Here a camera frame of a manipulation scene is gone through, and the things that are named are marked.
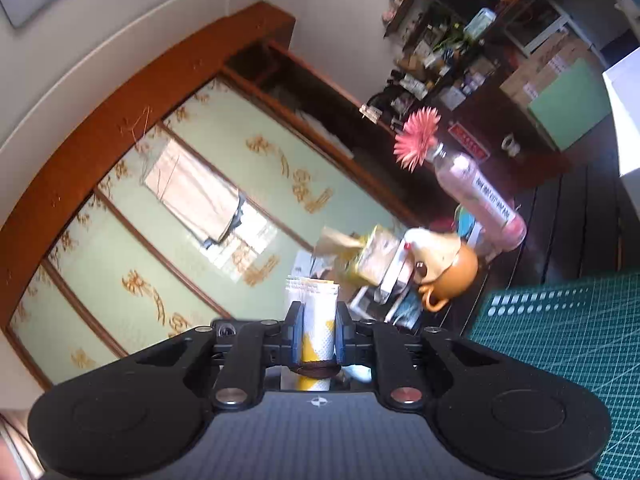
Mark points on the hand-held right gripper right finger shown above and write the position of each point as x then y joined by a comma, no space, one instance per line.
339,337

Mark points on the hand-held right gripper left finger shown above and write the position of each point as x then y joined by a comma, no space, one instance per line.
298,337

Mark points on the yellow and white shopping bag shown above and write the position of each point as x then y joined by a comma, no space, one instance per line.
320,317

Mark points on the brown paper bag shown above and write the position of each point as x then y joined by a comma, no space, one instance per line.
335,242

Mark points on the light blue package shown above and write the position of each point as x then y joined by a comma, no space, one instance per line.
406,310

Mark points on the yellow green carton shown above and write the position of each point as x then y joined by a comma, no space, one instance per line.
377,255

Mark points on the cream ceramic lid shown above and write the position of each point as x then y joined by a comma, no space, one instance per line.
432,250

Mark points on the orange ceramic teapot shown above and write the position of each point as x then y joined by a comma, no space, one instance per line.
457,270

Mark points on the pink plastic bottle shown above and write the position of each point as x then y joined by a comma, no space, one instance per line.
480,195

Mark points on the pink paper flower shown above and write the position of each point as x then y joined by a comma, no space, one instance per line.
416,137

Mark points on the red label sign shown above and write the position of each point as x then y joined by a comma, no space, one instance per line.
467,142

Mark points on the green cutting mat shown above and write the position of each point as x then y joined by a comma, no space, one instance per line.
575,340

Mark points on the small white cup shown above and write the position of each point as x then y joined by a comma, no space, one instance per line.
510,146

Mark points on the dark cluttered shelf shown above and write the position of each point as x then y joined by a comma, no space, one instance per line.
440,35

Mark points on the light green board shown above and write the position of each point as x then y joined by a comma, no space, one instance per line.
575,105

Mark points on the brown cardboard box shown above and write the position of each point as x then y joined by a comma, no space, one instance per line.
545,67

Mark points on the white cardboard box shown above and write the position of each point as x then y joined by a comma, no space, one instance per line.
627,110

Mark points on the wooden bed frame with mat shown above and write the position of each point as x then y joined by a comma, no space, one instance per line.
150,240

